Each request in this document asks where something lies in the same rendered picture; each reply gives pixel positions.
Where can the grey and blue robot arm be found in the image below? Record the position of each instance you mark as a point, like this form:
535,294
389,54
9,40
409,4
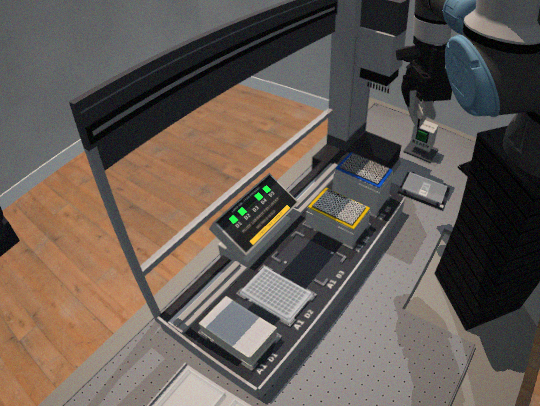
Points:
494,66

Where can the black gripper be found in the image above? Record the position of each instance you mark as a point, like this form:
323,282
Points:
436,87

